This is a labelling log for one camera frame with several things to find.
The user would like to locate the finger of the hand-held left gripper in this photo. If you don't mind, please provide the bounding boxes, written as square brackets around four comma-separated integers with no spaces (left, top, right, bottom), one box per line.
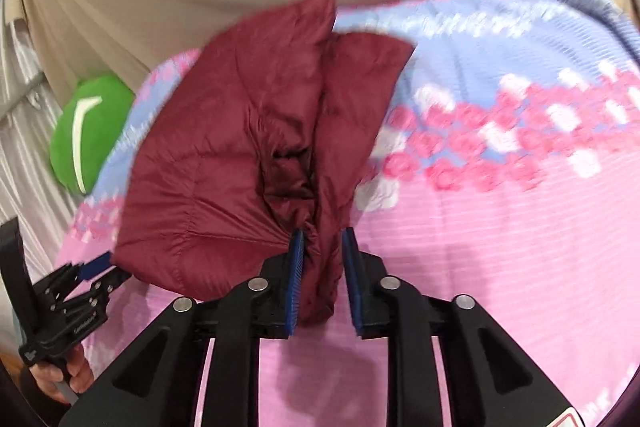
[44,252,116,306]
[74,270,133,309]

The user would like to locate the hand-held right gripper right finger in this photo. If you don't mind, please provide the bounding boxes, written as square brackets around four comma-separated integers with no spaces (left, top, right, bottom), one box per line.
[341,226,577,427]

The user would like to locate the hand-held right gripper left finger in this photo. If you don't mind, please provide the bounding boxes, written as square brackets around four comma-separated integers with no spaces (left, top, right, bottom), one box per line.
[59,228,306,427]

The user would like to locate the maroon quilted puffer jacket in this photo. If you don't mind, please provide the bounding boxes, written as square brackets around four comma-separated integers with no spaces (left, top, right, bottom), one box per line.
[110,0,417,329]

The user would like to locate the person's left hand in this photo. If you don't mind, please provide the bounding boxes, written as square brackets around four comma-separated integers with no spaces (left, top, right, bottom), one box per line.
[27,346,97,406]

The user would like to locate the silver satin curtain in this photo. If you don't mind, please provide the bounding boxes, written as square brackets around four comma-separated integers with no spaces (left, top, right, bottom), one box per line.
[0,0,87,285]

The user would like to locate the green plush pillow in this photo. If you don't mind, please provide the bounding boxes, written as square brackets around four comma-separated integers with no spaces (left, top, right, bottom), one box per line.
[49,74,137,198]

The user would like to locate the floral striped bed sheet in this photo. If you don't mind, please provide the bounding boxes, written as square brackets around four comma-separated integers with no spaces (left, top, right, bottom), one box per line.
[52,0,640,427]

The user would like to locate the grey metal rod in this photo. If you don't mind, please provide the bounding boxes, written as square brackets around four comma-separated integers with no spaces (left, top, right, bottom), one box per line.
[0,72,47,118]

